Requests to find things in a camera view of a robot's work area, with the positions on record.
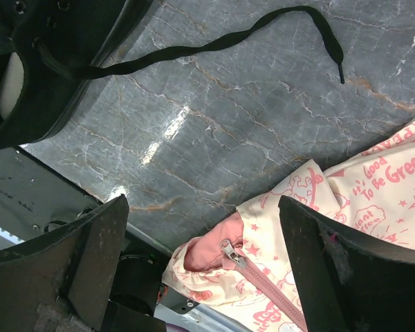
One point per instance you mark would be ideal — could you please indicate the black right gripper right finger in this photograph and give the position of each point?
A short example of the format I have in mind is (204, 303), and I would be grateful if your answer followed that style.
(347, 280)

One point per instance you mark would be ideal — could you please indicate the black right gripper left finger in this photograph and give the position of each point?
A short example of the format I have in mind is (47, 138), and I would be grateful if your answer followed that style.
(61, 280)

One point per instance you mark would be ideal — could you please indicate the black canvas sneaker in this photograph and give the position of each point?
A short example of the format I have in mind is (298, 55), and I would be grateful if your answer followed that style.
(51, 38)

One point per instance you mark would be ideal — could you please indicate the black shoelace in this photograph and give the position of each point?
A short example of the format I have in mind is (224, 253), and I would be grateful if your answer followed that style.
(229, 40)

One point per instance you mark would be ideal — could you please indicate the cream pink printed jacket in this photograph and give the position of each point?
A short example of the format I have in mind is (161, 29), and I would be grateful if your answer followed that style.
(241, 267)

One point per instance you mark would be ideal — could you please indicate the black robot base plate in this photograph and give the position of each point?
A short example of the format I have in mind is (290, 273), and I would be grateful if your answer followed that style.
(32, 195)

